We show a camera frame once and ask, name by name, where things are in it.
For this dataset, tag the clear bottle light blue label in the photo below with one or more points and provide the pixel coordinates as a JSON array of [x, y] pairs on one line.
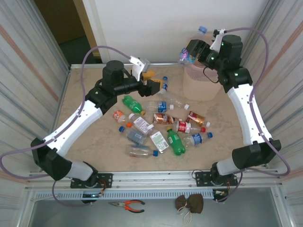
[[185, 55]]

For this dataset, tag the short blue label bottle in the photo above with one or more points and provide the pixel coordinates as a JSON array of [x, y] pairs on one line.
[[165, 87]]

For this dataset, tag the clear unlabelled white cap bottle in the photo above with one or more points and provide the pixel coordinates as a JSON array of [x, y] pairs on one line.
[[175, 98]]

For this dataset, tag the green soda bottle yellow cap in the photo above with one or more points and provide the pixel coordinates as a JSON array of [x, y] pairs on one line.
[[175, 142], [132, 104]]

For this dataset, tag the brown coffee drink bottle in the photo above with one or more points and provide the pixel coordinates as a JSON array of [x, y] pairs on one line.
[[163, 119]]

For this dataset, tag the purple label white cap bottle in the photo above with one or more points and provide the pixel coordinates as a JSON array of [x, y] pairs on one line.
[[141, 124]]

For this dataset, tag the orange label orange cap bottle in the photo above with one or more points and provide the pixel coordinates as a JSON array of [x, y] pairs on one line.
[[118, 114]]

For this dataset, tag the red label red cap bottle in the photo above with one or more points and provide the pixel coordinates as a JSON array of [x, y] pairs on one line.
[[183, 127]]

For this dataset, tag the red gold label bottle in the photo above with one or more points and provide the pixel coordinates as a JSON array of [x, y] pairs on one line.
[[197, 119]]

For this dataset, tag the dark blue label bottle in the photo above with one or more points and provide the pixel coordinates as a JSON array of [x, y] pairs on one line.
[[135, 136]]

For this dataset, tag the green white label bottle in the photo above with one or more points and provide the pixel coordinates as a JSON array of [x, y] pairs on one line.
[[159, 140]]

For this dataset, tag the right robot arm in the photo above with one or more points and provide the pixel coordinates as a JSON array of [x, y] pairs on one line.
[[248, 113]]

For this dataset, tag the brown wooden door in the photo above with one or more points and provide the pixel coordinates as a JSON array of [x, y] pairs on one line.
[[59, 19]]

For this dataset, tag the brown cloth pouch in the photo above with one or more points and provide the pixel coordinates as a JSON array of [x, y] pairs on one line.
[[195, 203]]

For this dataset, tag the grey metal shelf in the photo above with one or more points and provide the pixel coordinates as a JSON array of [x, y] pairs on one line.
[[71, 217]]

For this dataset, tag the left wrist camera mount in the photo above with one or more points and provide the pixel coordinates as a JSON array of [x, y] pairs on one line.
[[138, 68]]

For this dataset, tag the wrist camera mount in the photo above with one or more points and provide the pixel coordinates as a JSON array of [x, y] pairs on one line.
[[138, 68], [219, 41]]

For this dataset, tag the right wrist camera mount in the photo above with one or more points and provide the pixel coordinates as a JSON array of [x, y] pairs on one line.
[[219, 41]]

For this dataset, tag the aluminium table edge rail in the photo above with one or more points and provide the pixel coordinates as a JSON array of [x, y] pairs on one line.
[[66, 82], [170, 63]]

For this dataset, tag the white door frame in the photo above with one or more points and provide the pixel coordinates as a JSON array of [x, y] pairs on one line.
[[99, 28]]

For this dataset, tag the grooved aluminium mounting rail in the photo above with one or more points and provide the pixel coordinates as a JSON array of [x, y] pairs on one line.
[[154, 177]]

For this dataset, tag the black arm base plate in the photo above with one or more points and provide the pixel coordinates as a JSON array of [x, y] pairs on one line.
[[106, 179], [202, 178]]

